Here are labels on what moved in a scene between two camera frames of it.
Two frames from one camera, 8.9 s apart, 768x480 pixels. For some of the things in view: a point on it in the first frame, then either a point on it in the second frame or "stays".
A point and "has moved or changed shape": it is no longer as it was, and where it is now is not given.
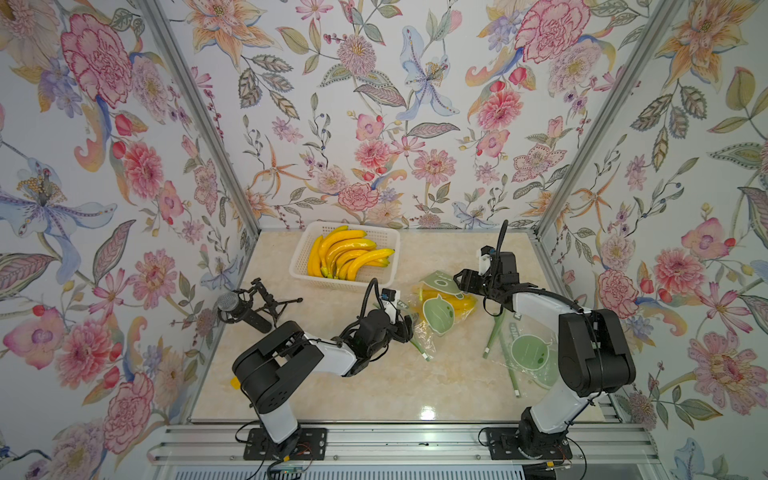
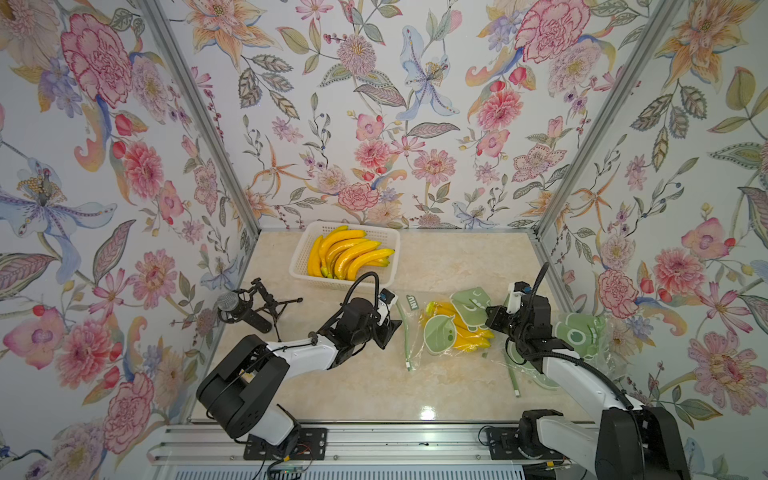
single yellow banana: (352, 267) stays
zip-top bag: (437, 303) has moved or changed shape
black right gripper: (469, 277) → (495, 318)
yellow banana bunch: (341, 253) stays
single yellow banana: (313, 262) stays
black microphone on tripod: (254, 305) stays
